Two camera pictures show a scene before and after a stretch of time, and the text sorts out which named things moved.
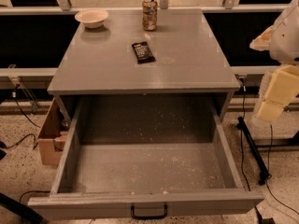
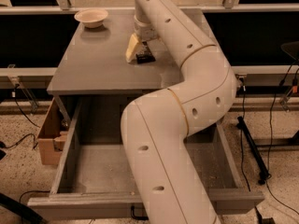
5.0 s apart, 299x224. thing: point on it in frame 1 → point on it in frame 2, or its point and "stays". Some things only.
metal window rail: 26,77 stays
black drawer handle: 149,217 stays
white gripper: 287,41 → 146,33
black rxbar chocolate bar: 143,52 stays
